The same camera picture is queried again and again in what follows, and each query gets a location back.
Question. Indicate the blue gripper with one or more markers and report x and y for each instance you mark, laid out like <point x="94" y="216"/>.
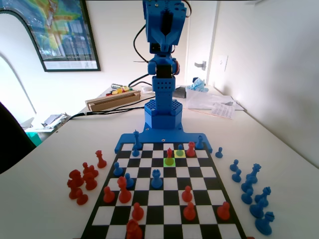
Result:
<point x="166" y="37"/>

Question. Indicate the blue chess pawn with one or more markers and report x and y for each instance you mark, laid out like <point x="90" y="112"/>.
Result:
<point x="117" y="169"/>
<point x="247" y="197"/>
<point x="135" y="152"/>
<point x="219" y="153"/>
<point x="129" y="181"/>
<point x="234" y="166"/>
<point x="180" y="148"/>
<point x="236" y="176"/>

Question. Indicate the red chess bishop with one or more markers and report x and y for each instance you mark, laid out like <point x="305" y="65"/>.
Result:
<point x="72" y="191"/>
<point x="169" y="154"/>

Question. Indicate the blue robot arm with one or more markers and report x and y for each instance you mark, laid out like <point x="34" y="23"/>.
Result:
<point x="163" y="89"/>

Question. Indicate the tall blue piece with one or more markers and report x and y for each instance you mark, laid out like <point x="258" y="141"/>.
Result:
<point x="136" y="140"/>

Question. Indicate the blue chess rook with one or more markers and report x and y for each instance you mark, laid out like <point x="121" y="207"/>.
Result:
<point x="156" y="179"/>
<point x="199" y="143"/>

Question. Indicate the red chess rook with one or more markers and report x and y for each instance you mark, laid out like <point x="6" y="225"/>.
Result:
<point x="90" y="183"/>
<point x="191" y="149"/>

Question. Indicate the red chess queen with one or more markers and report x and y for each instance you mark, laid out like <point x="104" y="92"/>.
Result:
<point x="101" y="160"/>

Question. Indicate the red chess pawn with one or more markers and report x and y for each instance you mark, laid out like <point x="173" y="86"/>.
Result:
<point x="137" y="212"/>
<point x="81" y="198"/>
<point x="85" y="167"/>
<point x="223" y="211"/>
<point x="189" y="212"/>
<point x="187" y="194"/>
<point x="94" y="172"/>
<point x="108" y="195"/>

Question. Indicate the blue chess queen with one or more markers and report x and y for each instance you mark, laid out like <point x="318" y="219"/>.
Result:
<point x="253" y="173"/>

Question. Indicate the red king board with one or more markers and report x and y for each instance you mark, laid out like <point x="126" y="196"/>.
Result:
<point x="123" y="193"/>

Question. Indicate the white door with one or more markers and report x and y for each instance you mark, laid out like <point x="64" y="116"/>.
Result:
<point x="202" y="37"/>

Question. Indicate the white paper leaflet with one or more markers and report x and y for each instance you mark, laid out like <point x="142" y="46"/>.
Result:
<point x="147" y="89"/>

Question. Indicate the blue plush toy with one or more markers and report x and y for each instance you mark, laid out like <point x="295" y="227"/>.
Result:
<point x="198" y="84"/>

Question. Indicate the dark grey box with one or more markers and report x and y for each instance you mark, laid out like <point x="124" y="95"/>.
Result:
<point x="180" y="92"/>

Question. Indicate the silver metal tin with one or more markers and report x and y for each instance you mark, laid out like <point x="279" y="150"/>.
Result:
<point x="115" y="86"/>

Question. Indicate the long wooden box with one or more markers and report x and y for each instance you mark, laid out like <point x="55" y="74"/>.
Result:
<point x="112" y="102"/>

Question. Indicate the black framed map poster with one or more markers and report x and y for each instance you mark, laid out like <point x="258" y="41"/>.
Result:
<point x="67" y="37"/>

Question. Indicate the printed paper sheet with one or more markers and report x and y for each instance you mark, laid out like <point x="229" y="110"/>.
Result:
<point x="224" y="110"/>

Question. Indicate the crumpled grey white packaging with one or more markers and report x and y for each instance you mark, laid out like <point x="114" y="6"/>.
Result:
<point x="54" y="120"/>

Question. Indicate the black white chessboard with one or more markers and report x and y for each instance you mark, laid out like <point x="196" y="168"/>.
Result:
<point x="169" y="196"/>

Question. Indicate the green box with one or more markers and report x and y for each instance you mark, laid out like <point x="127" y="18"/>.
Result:
<point x="33" y="139"/>

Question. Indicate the black chair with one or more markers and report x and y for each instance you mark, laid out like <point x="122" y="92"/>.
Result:
<point x="12" y="144"/>

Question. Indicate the white wall switch plate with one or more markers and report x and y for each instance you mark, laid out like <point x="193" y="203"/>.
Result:
<point x="222" y="62"/>

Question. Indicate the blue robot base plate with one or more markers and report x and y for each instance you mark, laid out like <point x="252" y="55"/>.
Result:
<point x="127" y="139"/>

